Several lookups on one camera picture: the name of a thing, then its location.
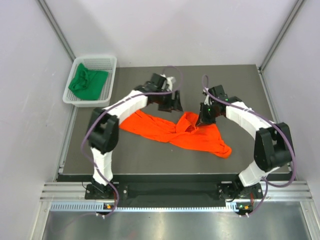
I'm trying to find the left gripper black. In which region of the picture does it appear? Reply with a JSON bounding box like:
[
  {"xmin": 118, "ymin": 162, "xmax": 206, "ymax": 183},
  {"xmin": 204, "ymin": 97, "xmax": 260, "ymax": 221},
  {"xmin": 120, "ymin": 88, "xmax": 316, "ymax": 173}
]
[{"xmin": 155, "ymin": 88, "xmax": 183, "ymax": 113}]

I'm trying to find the orange t shirt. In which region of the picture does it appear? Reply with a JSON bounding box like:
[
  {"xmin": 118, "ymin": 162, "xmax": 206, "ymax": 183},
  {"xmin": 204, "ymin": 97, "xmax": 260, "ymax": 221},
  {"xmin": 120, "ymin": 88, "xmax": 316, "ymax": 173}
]
[{"xmin": 119, "ymin": 110, "xmax": 232, "ymax": 159}]

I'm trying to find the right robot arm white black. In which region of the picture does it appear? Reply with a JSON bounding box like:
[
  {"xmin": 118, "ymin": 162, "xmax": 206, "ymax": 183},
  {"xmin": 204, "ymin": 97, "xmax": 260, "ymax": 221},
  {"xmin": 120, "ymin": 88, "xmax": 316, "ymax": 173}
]
[{"xmin": 196, "ymin": 85, "xmax": 295, "ymax": 199}]

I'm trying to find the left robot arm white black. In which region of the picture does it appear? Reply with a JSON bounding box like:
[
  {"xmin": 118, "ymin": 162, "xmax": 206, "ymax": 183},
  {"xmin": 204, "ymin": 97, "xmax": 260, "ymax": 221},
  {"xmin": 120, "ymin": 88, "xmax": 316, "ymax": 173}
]
[{"xmin": 86, "ymin": 73, "xmax": 183, "ymax": 199}]

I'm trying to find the white plastic basket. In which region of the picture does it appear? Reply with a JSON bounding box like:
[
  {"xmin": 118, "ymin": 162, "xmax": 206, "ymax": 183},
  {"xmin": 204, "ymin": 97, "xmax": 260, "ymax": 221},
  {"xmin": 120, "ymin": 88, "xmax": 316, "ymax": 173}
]
[{"xmin": 62, "ymin": 54, "xmax": 117, "ymax": 108}]

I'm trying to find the green t shirt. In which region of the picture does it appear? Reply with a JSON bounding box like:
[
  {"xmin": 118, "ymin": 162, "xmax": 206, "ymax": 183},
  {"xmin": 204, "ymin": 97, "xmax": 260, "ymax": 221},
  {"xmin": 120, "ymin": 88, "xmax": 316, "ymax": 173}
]
[{"xmin": 68, "ymin": 63, "xmax": 109, "ymax": 101}]

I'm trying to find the white slotted cable duct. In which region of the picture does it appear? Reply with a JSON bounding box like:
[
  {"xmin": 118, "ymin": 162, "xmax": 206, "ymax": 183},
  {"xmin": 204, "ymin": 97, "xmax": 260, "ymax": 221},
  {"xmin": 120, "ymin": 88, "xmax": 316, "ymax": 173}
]
[{"xmin": 49, "ymin": 201, "xmax": 253, "ymax": 213}]

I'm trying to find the aluminium front rail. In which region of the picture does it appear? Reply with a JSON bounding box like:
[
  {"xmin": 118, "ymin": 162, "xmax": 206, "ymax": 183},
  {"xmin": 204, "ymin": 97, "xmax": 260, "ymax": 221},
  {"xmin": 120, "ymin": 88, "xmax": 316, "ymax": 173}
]
[{"xmin": 40, "ymin": 181, "xmax": 313, "ymax": 202}]

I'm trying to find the aluminium frame post right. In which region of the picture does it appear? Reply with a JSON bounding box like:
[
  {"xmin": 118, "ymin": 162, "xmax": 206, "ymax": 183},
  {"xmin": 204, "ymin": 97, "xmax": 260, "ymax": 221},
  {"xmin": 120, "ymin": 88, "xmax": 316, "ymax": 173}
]
[{"xmin": 257, "ymin": 0, "xmax": 306, "ymax": 74}]

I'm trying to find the aluminium frame post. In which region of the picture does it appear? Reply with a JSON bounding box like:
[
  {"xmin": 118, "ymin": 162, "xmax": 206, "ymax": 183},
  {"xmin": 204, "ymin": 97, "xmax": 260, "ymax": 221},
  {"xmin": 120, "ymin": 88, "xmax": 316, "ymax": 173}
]
[
  {"xmin": 36, "ymin": 0, "xmax": 76, "ymax": 62},
  {"xmin": 257, "ymin": 0, "xmax": 306, "ymax": 74}
]

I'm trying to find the aluminium frame post left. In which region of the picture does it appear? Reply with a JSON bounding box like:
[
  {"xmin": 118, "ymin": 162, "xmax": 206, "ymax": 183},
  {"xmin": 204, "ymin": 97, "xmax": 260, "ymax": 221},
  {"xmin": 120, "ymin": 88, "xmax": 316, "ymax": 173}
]
[{"xmin": 36, "ymin": 0, "xmax": 76, "ymax": 62}]

